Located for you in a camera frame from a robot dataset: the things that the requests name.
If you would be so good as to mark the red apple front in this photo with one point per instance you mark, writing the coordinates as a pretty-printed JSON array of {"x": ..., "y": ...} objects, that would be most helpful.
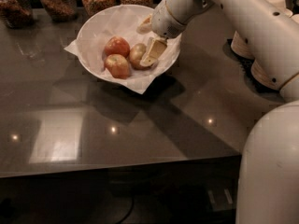
[{"x": 117, "y": 65}]

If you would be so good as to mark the glass jar dark granola left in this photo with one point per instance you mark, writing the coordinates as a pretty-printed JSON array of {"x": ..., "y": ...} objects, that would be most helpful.
[{"x": 16, "y": 13}]

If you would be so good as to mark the black rubber mat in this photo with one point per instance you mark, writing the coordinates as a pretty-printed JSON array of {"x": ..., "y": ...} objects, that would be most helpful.
[{"x": 243, "y": 62}]

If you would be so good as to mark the red apple back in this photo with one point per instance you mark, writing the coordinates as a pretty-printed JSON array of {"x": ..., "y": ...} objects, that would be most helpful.
[{"x": 117, "y": 45}]

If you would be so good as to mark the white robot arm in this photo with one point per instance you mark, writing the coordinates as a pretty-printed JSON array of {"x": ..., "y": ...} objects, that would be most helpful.
[{"x": 268, "y": 186}]

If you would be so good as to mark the black power adapter box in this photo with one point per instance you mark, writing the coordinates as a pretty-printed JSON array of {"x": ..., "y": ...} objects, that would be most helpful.
[{"x": 212, "y": 197}]

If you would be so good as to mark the paper bowl stack back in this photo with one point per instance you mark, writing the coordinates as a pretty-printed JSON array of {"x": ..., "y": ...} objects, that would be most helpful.
[{"x": 238, "y": 45}]

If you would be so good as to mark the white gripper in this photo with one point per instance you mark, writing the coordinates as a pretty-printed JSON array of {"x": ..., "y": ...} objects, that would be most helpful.
[{"x": 163, "y": 20}]

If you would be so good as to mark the red apple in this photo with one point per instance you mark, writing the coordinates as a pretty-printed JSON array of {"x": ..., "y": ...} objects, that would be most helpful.
[
  {"x": 117, "y": 45},
  {"x": 117, "y": 65}
]

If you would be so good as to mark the glass jar granola with label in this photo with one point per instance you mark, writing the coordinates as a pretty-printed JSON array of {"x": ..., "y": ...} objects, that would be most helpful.
[{"x": 61, "y": 10}]

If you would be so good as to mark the yellowish apple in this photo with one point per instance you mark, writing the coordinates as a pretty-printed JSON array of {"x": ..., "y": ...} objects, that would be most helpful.
[{"x": 136, "y": 54}]

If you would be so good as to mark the white paper liner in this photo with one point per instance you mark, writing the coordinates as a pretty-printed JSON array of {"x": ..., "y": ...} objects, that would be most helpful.
[{"x": 93, "y": 50}]

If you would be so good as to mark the white bowl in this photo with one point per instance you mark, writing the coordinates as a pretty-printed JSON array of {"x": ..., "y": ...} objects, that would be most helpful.
[{"x": 102, "y": 25}]

